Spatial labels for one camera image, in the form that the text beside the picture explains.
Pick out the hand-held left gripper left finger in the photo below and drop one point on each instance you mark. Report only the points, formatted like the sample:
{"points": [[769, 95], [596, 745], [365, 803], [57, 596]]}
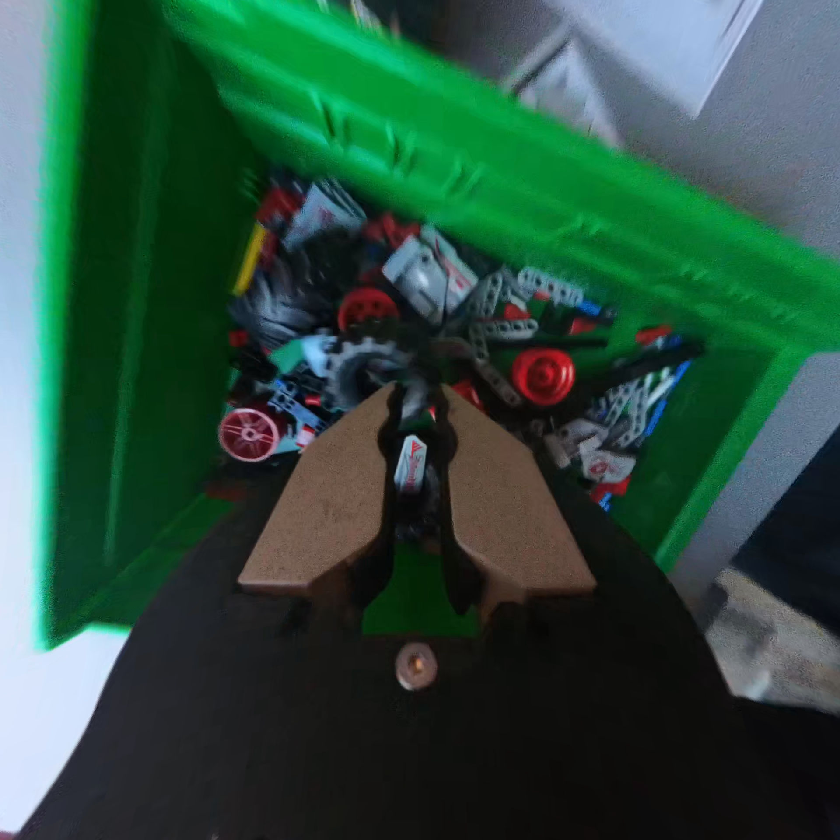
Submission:
{"points": [[321, 512]]}

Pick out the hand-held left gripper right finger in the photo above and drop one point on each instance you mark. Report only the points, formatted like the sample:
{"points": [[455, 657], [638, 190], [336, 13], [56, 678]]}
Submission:
{"points": [[508, 518]]}

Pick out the white stickered lego panel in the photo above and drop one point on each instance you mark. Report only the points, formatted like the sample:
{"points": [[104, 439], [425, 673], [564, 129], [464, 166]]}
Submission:
{"points": [[411, 463]]}

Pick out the pile of lego pieces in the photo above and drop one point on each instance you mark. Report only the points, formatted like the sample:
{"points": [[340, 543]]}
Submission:
{"points": [[426, 295]]}

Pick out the green plastic bin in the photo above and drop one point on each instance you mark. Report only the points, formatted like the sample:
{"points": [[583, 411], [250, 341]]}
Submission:
{"points": [[420, 144]]}

